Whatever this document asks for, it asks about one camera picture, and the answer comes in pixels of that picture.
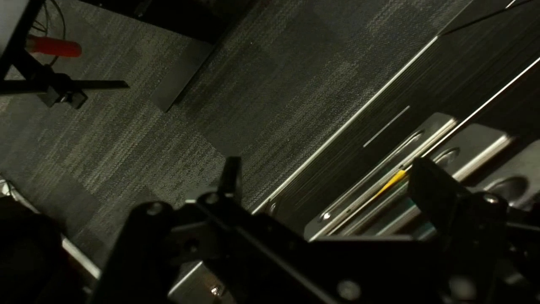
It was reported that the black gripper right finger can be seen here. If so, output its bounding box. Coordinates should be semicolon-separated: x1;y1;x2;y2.
405;155;540;304

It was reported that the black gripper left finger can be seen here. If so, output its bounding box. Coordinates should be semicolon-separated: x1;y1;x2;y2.
89;153;368;304

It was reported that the black drawer cabinet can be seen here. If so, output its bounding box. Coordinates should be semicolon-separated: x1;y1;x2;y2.
249;0;540;226

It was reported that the black round object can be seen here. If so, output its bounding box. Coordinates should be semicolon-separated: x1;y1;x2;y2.
0;175;103;304

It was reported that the black tripod stand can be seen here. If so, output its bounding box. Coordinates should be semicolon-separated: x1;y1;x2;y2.
0;0;131;111

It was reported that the red cylindrical handle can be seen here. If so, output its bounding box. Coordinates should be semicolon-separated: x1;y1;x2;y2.
25;35;84;59

